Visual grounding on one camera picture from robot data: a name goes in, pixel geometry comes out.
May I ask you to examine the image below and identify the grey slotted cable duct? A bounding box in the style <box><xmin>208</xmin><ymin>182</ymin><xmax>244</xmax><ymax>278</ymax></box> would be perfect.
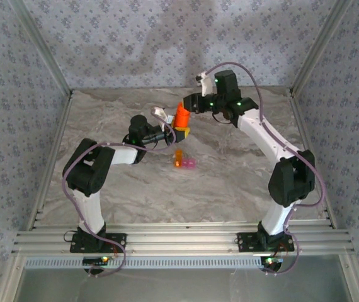
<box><xmin>24</xmin><ymin>255</ymin><xmax>264</xmax><ymax>270</ymax></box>

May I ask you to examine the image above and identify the pink translucent pill box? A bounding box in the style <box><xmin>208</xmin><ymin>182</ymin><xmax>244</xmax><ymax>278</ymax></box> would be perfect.
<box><xmin>181</xmin><ymin>158</ymin><xmax>198</xmax><ymax>171</ymax></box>

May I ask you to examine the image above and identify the aluminium frame post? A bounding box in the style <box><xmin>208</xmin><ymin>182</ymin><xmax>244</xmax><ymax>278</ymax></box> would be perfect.
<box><xmin>290</xmin><ymin>0</ymin><xmax>355</xmax><ymax>95</ymax></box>
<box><xmin>8</xmin><ymin>0</ymin><xmax>74</xmax><ymax>97</ymax></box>

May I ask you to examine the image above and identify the grey metal sheet panel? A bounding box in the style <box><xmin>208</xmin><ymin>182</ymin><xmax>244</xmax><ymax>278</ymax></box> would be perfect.
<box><xmin>15</xmin><ymin>255</ymin><xmax>353</xmax><ymax>302</ymax></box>

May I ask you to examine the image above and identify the aluminium side rail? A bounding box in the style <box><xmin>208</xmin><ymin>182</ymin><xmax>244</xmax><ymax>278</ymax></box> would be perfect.
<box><xmin>288</xmin><ymin>89</ymin><xmax>338</xmax><ymax>230</ymax></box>
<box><xmin>25</xmin><ymin>91</ymin><xmax>74</xmax><ymax>232</ymax></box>

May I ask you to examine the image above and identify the small controller board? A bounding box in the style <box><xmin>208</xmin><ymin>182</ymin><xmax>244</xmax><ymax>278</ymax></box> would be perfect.
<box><xmin>260</xmin><ymin>256</ymin><xmax>284</xmax><ymax>266</ymax></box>
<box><xmin>83</xmin><ymin>256</ymin><xmax>110</xmax><ymax>266</ymax></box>

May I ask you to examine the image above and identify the aluminium frame leg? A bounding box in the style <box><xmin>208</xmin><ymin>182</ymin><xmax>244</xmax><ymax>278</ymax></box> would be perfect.
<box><xmin>0</xmin><ymin>254</ymin><xmax>26</xmax><ymax>302</ymax></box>
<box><xmin>339</xmin><ymin>254</ymin><xmax>359</xmax><ymax>302</ymax></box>

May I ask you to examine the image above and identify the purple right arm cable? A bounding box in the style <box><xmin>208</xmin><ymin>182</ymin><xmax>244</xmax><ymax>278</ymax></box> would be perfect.
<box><xmin>206</xmin><ymin>62</ymin><xmax>327</xmax><ymax>277</ymax></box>

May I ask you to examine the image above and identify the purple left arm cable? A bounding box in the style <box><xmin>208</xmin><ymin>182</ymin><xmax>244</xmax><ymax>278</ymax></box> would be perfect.
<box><xmin>62</xmin><ymin>124</ymin><xmax>177</xmax><ymax>278</ymax></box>

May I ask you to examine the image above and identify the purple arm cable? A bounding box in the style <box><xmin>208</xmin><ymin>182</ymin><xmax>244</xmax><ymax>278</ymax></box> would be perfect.
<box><xmin>206</xmin><ymin>62</ymin><xmax>327</xmax><ymax>277</ymax></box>
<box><xmin>62</xmin><ymin>124</ymin><xmax>177</xmax><ymax>278</ymax></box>

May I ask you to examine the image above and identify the aluminium mounting rail beam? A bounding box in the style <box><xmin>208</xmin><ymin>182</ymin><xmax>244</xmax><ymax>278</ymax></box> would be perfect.
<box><xmin>11</xmin><ymin>221</ymin><xmax>356</xmax><ymax>256</ymax></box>

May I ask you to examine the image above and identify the orange translucent pill box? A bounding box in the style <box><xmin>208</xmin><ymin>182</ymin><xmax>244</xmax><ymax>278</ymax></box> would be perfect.
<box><xmin>173</xmin><ymin>148</ymin><xmax>184</xmax><ymax>168</ymax></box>

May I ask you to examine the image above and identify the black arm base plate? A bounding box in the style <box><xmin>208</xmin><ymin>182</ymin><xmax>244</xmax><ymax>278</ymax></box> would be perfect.
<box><xmin>69</xmin><ymin>232</ymin><xmax>127</xmax><ymax>254</ymax></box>
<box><xmin>236</xmin><ymin>232</ymin><xmax>295</xmax><ymax>252</ymax></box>

